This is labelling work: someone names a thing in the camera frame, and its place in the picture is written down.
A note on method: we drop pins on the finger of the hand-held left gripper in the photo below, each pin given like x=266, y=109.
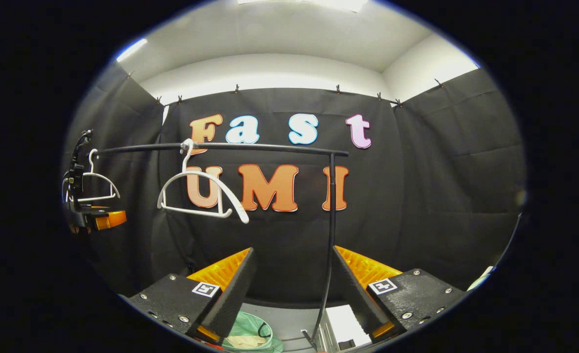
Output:
x=110, y=219

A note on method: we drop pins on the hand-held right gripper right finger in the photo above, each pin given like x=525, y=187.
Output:
x=355, y=294

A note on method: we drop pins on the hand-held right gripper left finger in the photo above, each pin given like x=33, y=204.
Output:
x=235, y=289

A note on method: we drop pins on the green laundry hamper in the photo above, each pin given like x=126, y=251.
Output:
x=240, y=326

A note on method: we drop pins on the cream jacket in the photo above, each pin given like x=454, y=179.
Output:
x=245, y=341

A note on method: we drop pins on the white clothes hanger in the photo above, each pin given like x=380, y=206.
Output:
x=100, y=198
x=191, y=211

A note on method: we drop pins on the black clothes rack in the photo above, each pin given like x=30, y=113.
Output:
x=331, y=220

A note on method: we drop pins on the white drawer cabinet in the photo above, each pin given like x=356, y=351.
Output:
x=343, y=326

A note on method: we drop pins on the white desk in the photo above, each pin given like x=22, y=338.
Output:
x=481, y=278

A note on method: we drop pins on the black backdrop cloth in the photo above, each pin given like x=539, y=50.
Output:
x=441, y=186

